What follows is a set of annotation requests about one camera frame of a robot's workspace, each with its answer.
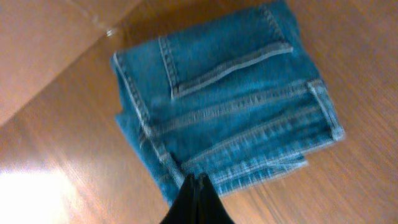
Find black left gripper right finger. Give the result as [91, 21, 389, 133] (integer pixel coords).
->
[197, 174, 234, 224]

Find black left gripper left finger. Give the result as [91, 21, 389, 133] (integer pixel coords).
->
[160, 174, 197, 224]

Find dark blue jeans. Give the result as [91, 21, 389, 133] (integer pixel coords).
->
[111, 1, 345, 203]

